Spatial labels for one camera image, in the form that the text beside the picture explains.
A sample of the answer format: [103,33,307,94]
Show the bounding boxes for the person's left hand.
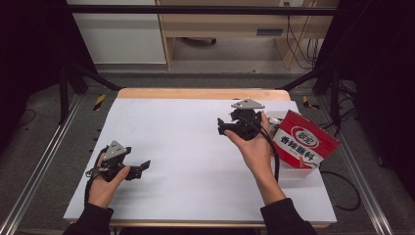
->
[87,153,131,210]

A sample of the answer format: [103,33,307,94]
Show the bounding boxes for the person's right hand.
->
[223,110,279,179]

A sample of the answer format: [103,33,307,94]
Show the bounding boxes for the black metal frame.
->
[58,4,343,125]

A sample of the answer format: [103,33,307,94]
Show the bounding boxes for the right hand-held gripper cable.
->
[239,117,282,184]

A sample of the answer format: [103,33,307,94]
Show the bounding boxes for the red and white pouch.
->
[271,109,342,170]

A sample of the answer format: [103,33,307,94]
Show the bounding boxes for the white table cover sheet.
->
[63,97,338,224]

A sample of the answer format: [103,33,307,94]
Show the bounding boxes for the light wooden table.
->
[109,87,331,229]

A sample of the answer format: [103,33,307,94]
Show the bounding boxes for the left hand-held gripper cable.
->
[83,146,110,206]

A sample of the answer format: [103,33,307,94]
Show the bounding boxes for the yellow-handled tool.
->
[300,94,322,111]
[93,93,107,112]

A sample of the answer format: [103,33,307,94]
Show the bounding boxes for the thin black floor cable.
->
[19,109,37,127]

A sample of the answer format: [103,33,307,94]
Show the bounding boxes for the black curtain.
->
[312,0,415,199]
[0,0,96,155]

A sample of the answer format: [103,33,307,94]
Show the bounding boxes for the dark object under desk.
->
[180,36,218,46]

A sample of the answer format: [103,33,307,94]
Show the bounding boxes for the looped black floor cable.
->
[318,169,362,212]

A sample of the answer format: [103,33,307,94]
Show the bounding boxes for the white cabinet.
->
[66,0,167,65]

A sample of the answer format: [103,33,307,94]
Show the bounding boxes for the wooden desk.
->
[155,0,341,71]

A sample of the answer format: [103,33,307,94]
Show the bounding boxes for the yellow-handled tool right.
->
[300,94,322,111]

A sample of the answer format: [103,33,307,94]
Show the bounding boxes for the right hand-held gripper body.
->
[227,98,266,142]

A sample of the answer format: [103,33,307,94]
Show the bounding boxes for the bundle of floor cables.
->
[317,80,360,138]

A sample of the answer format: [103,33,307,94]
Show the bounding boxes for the hand-held gripper cable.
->
[83,146,110,206]
[239,117,282,184]

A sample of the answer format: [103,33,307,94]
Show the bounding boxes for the clear plastic box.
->
[265,110,323,189]

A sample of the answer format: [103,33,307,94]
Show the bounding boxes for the aluminium floor rail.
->
[317,94,396,235]
[0,93,83,235]

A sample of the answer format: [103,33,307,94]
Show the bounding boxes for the yellow-handled tool left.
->
[93,93,107,112]

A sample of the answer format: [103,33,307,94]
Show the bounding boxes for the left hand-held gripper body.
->
[85,139,132,182]

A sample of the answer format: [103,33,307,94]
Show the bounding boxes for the hanging black cables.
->
[285,14,323,70]

